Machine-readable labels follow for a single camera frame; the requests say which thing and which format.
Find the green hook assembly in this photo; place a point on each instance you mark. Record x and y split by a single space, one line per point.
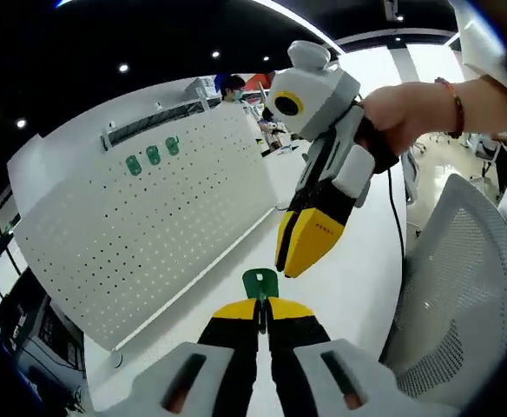
151 155
173 145
133 165
260 282

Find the person's white shirt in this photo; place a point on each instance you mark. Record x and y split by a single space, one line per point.
483 48

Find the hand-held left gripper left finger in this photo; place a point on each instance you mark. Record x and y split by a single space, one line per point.
227 339

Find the white mesh office chair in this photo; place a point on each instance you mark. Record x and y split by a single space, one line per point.
457 282

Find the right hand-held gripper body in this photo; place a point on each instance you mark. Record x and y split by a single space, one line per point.
318 100

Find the group of ceiling spotlights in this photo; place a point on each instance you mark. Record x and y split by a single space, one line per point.
123 68

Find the grey metal shelf rack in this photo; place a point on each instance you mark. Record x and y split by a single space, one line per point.
149 126

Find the person's right hand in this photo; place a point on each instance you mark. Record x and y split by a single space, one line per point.
401 113

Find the long ceiling light strip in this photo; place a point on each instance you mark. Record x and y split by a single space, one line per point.
297 17

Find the white perforated mounting plate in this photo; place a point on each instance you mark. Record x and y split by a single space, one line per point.
149 243

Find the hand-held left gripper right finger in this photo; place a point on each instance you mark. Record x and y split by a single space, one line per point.
297 339

